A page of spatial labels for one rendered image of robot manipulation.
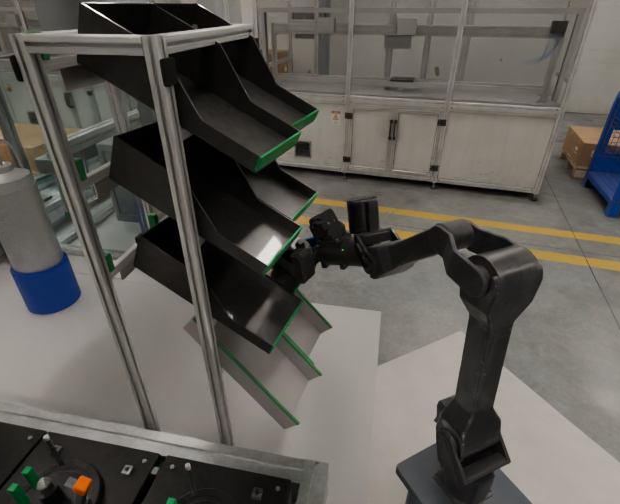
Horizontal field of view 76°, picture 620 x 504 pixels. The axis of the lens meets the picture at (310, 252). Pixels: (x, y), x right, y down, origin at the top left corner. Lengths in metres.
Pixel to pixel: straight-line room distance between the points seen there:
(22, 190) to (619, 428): 2.57
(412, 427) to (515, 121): 3.71
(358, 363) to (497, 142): 3.58
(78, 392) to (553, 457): 1.12
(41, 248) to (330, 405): 0.94
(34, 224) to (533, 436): 1.40
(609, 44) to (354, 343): 8.35
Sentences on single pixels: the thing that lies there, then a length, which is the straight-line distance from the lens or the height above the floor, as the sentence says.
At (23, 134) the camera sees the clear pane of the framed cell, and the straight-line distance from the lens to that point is 1.68.
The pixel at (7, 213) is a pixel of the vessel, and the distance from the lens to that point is 1.36.
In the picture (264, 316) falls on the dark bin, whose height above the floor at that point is 1.21.
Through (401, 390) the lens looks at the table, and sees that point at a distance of 1.10.
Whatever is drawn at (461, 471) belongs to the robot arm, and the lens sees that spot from 0.65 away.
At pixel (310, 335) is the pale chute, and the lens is 0.99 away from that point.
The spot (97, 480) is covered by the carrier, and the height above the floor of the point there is 0.99.
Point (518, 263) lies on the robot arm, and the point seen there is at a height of 1.45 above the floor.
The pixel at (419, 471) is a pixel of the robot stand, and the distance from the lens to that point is 0.74.
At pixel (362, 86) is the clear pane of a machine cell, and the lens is 4.41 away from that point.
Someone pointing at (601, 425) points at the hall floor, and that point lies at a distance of 2.48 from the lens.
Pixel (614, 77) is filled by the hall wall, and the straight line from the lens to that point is 9.24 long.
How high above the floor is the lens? 1.69
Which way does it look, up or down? 32 degrees down
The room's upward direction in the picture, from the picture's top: straight up
